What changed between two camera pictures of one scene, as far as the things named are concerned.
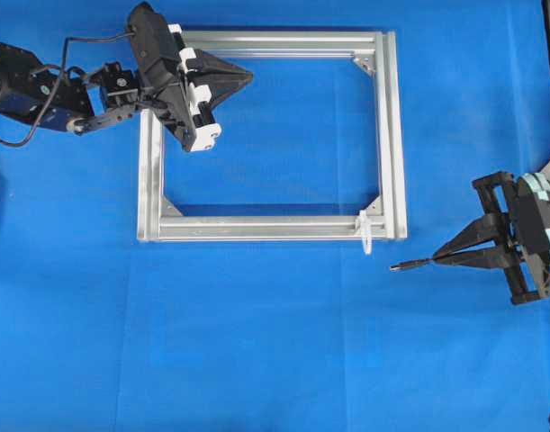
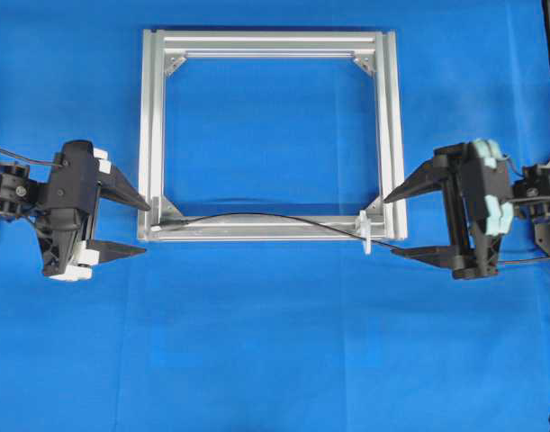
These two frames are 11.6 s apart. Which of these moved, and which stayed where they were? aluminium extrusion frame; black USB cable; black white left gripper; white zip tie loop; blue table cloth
Moved: black white left gripper; black USB cable
Stayed: white zip tie loop; aluminium extrusion frame; blue table cloth
